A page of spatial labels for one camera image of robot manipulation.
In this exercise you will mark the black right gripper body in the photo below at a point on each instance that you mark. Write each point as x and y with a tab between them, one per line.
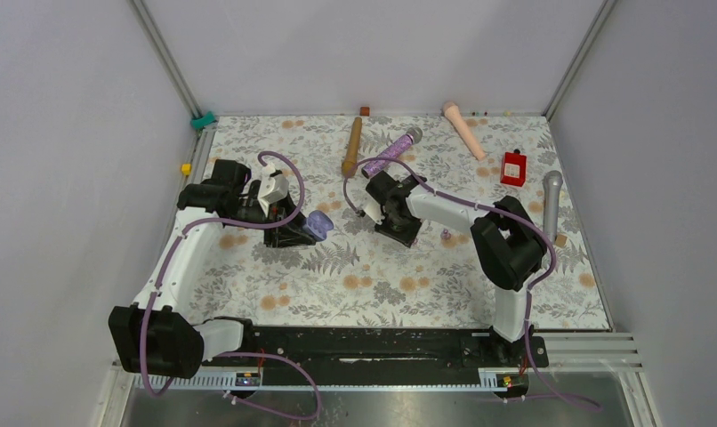
404	229

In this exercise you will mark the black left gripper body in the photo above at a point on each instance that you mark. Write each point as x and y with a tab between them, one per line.
250	210

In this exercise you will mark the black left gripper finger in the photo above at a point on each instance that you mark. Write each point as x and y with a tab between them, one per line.
287	236
287	207

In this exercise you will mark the purple earbud charging case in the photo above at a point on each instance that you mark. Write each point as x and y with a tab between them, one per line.
318	224

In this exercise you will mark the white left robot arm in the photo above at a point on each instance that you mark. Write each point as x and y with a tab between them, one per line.
154	335

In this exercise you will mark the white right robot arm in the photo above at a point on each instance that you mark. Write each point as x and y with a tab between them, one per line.
509	246

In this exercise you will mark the floral table mat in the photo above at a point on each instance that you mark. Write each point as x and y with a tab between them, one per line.
358	277

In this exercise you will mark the gold microphone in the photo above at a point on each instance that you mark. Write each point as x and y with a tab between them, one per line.
350	159

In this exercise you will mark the purple glitter microphone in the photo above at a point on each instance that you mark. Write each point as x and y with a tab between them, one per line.
395	150

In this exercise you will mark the teal corner clamp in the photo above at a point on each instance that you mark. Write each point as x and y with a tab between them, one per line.
200	123

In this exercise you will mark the pink microphone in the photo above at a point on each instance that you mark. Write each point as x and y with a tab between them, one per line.
453	114

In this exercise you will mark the red box with label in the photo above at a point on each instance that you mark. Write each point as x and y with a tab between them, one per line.
513	168

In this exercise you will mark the silver grey microphone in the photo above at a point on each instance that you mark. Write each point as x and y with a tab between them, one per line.
552	184

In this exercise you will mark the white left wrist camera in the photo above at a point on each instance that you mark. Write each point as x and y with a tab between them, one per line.
273	188

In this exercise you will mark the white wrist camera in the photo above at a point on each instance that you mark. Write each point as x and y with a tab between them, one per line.
273	188
373	211

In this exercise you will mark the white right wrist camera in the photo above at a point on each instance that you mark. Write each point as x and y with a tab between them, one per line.
373	211

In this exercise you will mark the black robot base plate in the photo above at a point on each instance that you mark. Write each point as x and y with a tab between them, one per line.
428	358

